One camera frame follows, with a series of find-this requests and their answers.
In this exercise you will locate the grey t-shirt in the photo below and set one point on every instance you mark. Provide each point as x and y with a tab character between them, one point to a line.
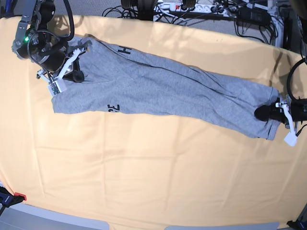
126	80

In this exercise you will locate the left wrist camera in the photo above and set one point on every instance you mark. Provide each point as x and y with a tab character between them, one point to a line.
291	139

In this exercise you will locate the yellow tablecloth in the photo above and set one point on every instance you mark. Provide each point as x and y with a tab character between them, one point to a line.
139	172

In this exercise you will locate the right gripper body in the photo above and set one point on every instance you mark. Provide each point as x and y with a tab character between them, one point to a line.
59	56

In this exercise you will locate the black power adapter brick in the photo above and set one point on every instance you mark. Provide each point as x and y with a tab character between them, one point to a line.
254	16

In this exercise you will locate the red and black clamp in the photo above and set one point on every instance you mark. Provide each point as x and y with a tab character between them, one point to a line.
7	199

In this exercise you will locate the black clamp right corner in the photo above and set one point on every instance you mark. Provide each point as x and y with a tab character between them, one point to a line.
297	225

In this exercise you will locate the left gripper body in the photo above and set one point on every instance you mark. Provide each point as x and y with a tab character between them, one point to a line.
294	112

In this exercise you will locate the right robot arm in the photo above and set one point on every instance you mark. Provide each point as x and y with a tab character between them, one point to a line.
33	29

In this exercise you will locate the white power strip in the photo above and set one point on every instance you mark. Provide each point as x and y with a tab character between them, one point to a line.
176	9

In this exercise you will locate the black caster wheel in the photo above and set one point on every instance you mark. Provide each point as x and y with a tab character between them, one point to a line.
145	8

